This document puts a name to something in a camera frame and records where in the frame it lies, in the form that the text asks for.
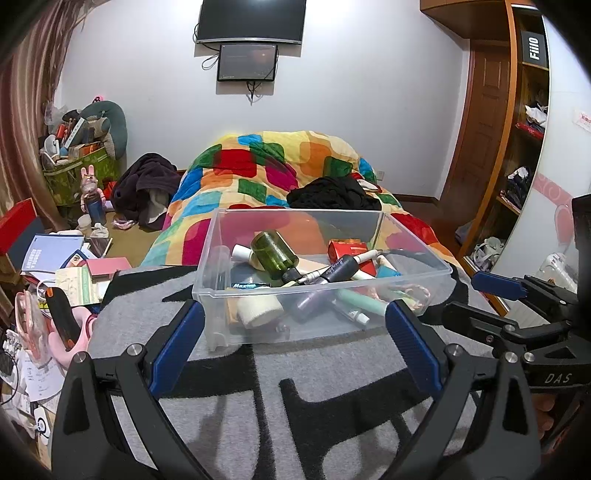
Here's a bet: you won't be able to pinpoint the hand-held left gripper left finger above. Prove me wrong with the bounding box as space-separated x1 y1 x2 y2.
51 299 206 480

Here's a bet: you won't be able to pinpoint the black sign board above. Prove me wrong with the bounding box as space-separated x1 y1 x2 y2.
519 30 550 70

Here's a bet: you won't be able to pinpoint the red packet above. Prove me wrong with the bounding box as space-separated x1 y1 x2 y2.
328 239 371 274

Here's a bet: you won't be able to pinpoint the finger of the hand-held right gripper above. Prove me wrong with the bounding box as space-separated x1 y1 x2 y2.
471 271 581 308
441 301 573 357

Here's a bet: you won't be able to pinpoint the white pen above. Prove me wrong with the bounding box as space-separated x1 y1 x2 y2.
295 249 385 284

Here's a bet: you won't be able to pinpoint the white toothpaste tube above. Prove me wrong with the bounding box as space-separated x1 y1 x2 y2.
331 304 371 327

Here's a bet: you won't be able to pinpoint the orange black tool handle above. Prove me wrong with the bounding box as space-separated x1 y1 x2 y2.
46 287 84 352

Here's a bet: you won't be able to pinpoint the black cosmetic tube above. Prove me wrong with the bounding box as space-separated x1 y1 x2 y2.
318 256 359 285

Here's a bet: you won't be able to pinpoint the pink book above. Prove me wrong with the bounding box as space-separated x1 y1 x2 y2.
85 257 133 282

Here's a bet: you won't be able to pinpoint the clear plastic box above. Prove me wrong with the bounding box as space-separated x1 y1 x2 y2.
191 208 454 352

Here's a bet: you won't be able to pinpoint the green storage bag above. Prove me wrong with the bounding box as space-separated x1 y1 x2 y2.
44 143 121 206

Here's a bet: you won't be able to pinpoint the pink rabbit toy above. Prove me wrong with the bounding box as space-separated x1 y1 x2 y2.
79 165 107 213

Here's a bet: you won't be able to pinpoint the grey black-patterned blanket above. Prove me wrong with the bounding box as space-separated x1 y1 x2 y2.
88 249 546 480

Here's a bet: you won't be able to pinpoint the colourful patchwork blanket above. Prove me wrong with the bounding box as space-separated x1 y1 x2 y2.
141 130 462 271

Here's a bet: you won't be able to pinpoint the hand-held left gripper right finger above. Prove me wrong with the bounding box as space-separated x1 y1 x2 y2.
385 299 543 480

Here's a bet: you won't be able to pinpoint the wooden door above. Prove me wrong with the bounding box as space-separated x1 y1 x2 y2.
438 39 514 232

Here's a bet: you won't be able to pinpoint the dark purple clothing heap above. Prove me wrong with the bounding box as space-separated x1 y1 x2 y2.
111 152 179 230

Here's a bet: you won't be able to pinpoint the white sliding wardrobe door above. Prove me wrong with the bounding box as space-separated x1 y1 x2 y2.
489 14 591 324

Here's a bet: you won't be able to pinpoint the pink plastic device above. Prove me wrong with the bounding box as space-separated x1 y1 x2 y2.
46 309 100 366

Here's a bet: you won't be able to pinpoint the large wall television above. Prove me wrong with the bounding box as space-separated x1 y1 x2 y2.
195 0 308 45

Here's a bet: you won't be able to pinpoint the pink white twisted cord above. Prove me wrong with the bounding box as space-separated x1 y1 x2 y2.
396 283 433 315

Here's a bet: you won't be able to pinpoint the green cover book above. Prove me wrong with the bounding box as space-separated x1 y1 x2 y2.
55 267 108 308

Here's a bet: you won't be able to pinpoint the black clothing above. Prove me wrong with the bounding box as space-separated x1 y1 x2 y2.
286 176 382 211

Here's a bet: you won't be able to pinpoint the person's right hand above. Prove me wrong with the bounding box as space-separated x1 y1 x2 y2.
533 394 557 444

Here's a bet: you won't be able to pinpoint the pale green tube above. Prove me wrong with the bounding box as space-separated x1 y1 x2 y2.
336 288 389 315

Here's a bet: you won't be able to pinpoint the grey-green neck pillow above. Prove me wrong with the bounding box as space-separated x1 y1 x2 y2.
69 100 128 158

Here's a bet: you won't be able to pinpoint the purple tube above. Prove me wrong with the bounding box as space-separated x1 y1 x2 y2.
286 288 334 322

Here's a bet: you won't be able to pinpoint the blue-grey book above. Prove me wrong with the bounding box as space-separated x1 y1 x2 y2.
21 234 86 274

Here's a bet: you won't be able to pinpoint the small wall monitor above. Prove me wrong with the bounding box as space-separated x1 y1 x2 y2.
217 43 280 83

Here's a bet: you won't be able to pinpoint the green glass bottle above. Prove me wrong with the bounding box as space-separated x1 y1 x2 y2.
250 231 302 283

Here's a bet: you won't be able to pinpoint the loose white papers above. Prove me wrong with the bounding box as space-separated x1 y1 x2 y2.
0 323 66 418

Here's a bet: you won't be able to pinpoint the striped curtain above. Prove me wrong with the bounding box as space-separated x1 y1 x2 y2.
0 0 86 222

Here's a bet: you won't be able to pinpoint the wooden shelf unit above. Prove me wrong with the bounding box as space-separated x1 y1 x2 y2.
420 0 555 315

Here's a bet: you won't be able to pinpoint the blue drink bottle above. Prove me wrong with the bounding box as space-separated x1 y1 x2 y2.
85 194 107 227

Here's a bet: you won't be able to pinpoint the red box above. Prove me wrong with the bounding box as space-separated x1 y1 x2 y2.
0 198 40 257

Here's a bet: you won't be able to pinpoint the cream roll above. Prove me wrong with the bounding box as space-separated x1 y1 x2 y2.
236 295 284 330

